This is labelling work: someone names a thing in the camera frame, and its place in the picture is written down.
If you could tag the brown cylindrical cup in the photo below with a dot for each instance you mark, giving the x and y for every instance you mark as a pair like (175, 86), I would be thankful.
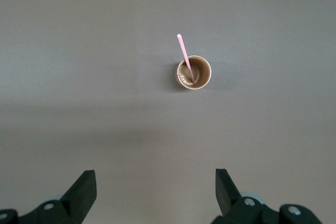
(203, 77)

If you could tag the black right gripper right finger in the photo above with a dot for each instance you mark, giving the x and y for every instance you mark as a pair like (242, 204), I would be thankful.
(228, 197)

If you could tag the pink chopstick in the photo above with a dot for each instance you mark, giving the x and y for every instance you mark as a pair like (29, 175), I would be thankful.
(184, 51)

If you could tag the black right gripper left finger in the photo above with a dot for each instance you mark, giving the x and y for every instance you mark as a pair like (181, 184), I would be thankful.
(76, 200)

